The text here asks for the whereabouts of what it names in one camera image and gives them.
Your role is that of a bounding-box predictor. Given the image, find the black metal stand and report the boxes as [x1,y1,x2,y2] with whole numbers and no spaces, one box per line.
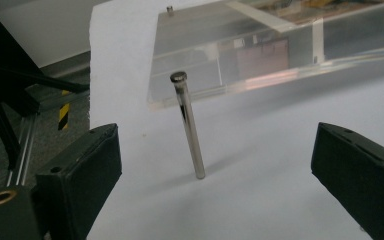
[0,0,91,171]

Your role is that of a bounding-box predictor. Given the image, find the yellow black striped tape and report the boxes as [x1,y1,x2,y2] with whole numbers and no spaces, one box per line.
[57,89,71,132]

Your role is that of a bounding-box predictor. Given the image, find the clear acrylic box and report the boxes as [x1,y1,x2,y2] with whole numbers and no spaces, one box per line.
[146,0,384,110]

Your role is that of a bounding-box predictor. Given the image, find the aluminium profile rail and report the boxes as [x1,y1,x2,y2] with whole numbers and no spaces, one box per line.
[5,89,91,188]

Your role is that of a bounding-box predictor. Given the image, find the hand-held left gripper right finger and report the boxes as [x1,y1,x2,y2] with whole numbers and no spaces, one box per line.
[310,121,384,240]

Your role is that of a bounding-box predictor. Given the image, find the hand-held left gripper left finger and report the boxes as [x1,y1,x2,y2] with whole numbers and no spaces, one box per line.
[30,122,123,240]

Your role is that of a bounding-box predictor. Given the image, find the silver metal pin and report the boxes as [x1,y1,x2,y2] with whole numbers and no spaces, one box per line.
[169,71,207,180]

